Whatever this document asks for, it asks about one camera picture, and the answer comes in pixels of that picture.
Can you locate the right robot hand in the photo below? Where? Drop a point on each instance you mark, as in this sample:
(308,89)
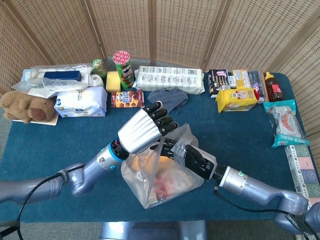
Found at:
(197,160)

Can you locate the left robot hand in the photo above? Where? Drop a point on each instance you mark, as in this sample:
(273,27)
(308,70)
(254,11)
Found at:
(140,130)

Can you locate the clear plastic shopping bag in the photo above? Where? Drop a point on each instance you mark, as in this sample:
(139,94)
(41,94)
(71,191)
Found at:
(185,135)

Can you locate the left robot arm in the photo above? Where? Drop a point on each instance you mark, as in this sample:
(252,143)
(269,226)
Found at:
(82,177)

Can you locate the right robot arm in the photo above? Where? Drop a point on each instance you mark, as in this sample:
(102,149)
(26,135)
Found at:
(262,190)

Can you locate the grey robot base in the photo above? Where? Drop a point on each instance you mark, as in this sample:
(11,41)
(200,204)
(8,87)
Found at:
(150,231)

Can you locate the teal snack packet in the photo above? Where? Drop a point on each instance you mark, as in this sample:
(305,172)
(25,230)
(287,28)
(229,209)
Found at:
(285,125)

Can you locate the crumpled clear plastic bag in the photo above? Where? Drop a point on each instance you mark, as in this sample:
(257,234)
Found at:
(37,86)

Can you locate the brown panda cookie box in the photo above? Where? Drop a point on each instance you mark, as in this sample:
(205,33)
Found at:
(127,99)

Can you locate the orange plush toy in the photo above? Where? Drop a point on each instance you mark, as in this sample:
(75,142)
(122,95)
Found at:
(140,163)

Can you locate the grey cloth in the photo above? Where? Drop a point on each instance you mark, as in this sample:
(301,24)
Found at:
(172,98)

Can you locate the yellow sponge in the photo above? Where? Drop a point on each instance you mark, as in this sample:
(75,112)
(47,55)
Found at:
(113,81)

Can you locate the green Pringles can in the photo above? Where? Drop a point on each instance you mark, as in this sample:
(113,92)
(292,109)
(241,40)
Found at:
(125,75)

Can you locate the long white paper towel pack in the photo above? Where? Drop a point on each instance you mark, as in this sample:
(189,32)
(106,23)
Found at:
(167,80)

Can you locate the white blue tissue pack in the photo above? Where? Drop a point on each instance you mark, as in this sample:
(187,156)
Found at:
(80,102)

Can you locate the white tape roll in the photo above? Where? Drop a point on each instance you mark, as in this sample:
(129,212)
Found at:
(96,80)

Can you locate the yellow cracker pack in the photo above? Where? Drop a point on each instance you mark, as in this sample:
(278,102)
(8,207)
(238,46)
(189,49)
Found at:
(236,100)

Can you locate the green egg-shaped bottle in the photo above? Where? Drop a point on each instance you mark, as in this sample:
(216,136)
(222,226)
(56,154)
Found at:
(99,67)

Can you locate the teal felt table cover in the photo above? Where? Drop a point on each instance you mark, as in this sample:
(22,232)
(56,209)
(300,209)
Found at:
(62,140)

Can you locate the black pink snack pack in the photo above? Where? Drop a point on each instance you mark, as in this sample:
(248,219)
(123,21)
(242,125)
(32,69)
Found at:
(217,81)

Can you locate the white flat board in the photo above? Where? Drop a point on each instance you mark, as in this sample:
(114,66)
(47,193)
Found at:
(53,120)

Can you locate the white yellow small box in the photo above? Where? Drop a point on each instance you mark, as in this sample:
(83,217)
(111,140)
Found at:
(241,77)

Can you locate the dark blue box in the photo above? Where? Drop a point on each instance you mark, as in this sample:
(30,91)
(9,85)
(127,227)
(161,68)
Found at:
(62,75)

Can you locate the dark purple long package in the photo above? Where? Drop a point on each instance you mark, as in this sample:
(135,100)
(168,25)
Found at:
(257,85)

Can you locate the amber honey bottle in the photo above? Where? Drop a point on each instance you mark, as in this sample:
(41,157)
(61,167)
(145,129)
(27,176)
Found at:
(273,88)

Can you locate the multicolour pocket tissue pack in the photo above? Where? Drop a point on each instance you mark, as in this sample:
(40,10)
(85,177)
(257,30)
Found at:
(303,177)

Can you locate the wicker folding screen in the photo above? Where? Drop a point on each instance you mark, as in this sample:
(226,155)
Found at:
(180,30)

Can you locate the brown capybara plush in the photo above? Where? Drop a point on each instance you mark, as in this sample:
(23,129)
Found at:
(27,107)

